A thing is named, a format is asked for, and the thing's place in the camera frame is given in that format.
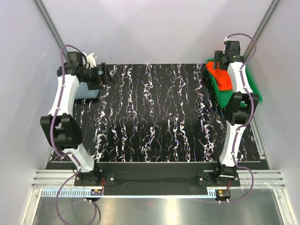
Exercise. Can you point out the right orange connector block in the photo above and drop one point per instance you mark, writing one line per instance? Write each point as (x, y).
(225, 193)

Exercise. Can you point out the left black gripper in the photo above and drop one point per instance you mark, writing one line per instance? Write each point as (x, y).
(106, 78)

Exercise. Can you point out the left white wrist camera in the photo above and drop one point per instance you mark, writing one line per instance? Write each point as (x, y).
(91, 60)

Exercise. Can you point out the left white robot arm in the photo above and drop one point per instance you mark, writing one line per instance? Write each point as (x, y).
(77, 78)

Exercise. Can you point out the black marbled table mat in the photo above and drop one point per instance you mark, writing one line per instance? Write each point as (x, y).
(153, 113)

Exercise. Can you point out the orange connector block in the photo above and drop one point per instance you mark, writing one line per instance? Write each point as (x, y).
(96, 192)
(225, 193)

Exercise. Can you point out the aluminium frame rail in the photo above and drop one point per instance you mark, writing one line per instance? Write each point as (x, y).
(262, 178)

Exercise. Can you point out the orange t shirt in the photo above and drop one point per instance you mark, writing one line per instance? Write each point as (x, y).
(221, 77)

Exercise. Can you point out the folded grey-blue t shirt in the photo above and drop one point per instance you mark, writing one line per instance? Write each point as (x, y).
(84, 93)

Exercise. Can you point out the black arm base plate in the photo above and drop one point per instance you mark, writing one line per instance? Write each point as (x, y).
(139, 189)

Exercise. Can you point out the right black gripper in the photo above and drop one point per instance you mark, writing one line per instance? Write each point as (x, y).
(218, 55)

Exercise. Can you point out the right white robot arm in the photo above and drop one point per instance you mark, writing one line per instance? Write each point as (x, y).
(239, 110)

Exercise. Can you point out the white slotted cable duct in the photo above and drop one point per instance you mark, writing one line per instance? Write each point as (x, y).
(68, 192)

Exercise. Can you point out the left orange connector block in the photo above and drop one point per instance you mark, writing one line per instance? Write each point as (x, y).
(96, 192)

